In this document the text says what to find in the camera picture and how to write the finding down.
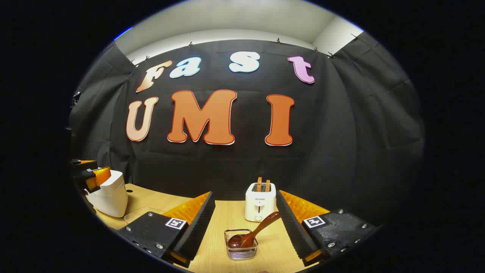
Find brown wooden spoon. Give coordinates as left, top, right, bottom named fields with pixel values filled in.
left=227, top=212, right=282, bottom=249

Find white toaster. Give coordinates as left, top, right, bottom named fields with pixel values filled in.
left=245, top=182, right=277, bottom=222

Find wire basket chopstick holder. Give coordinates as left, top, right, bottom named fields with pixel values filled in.
left=224, top=229, right=259, bottom=260

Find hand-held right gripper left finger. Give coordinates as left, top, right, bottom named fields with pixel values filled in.
left=117, top=191, right=216, bottom=268

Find white rice cooker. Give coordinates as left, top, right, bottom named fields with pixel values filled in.
left=85, top=170, right=128, bottom=218

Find black backdrop cloth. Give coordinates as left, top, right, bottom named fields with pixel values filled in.
left=68, top=32, right=425, bottom=228

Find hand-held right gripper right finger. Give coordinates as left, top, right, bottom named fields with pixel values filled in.
left=276, top=190, right=377, bottom=267

